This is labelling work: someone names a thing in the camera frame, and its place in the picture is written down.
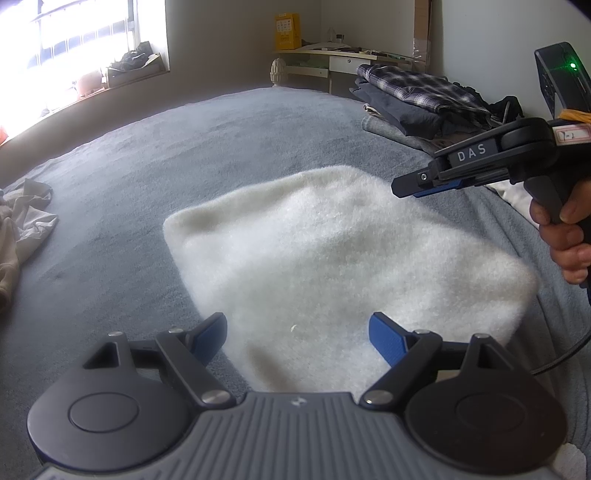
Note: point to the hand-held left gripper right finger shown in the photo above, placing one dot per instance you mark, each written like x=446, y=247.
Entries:
x=388, y=339

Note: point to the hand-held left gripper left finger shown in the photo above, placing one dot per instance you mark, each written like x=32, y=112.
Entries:
x=210, y=337

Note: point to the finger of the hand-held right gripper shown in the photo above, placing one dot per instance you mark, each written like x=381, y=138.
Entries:
x=443, y=177

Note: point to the cream knit sweater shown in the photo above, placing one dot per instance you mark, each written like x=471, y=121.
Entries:
x=332, y=258

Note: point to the dark folded clothes stack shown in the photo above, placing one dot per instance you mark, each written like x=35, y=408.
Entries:
x=406, y=117

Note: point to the person's right hand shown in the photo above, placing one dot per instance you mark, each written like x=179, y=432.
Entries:
x=572, y=240

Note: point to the black item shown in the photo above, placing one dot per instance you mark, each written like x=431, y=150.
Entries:
x=507, y=110

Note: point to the cardboard plank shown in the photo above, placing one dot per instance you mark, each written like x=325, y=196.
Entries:
x=422, y=37

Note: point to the white woven vase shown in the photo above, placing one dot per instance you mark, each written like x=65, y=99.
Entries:
x=278, y=73

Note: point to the grey bed blanket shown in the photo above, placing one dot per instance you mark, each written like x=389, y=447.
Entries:
x=194, y=138

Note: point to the yellow box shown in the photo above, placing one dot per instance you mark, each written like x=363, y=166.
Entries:
x=287, y=31

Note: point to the beige clothing pile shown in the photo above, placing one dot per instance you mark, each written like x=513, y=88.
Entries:
x=18, y=240

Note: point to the pink object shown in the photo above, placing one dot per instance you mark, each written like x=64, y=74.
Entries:
x=90, y=84

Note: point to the cardboard box with dark clutter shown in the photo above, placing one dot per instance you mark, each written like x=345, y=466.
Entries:
x=134, y=67

